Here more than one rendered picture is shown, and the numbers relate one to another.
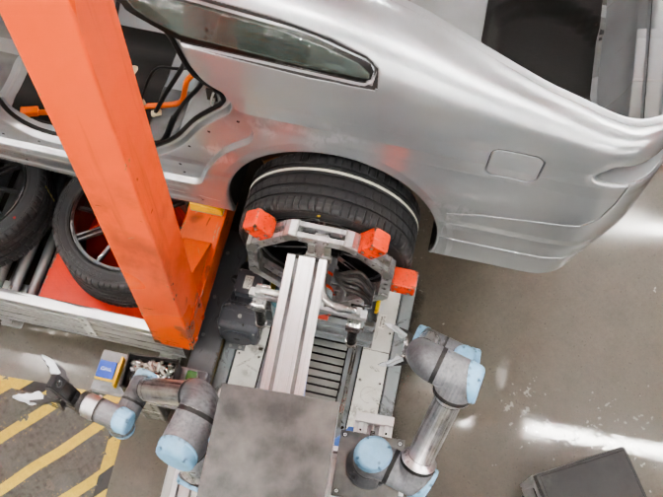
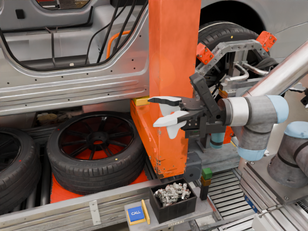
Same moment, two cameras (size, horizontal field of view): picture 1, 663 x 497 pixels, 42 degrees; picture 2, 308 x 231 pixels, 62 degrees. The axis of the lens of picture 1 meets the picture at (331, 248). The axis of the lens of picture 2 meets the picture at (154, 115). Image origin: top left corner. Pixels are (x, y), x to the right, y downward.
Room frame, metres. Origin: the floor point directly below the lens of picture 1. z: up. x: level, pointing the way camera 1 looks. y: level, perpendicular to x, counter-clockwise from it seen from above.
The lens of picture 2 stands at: (0.22, 1.12, 1.57)
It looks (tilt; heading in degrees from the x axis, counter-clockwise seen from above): 33 degrees down; 334
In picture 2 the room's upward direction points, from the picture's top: straight up
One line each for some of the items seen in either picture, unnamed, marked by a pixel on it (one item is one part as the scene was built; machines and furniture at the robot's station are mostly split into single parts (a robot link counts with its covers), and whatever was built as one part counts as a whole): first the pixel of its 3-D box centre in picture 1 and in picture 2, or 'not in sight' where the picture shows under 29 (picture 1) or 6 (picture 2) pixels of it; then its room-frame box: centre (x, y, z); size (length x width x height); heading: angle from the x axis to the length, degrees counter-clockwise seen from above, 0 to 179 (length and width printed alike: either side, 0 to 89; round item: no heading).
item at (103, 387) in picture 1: (149, 382); (167, 210); (0.95, 0.68, 0.44); 0.43 x 0.17 x 0.03; 81
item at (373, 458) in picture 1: (374, 458); not in sight; (0.59, -0.18, 0.98); 0.13 x 0.12 x 0.14; 67
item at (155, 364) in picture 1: (151, 377); (172, 199); (0.94, 0.66, 0.51); 0.20 x 0.14 x 0.13; 85
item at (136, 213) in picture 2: (107, 370); (135, 214); (0.97, 0.85, 0.47); 0.07 x 0.07 x 0.02; 81
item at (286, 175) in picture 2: not in sight; (290, 163); (0.65, 0.32, 0.87); 0.15 x 0.15 x 0.10
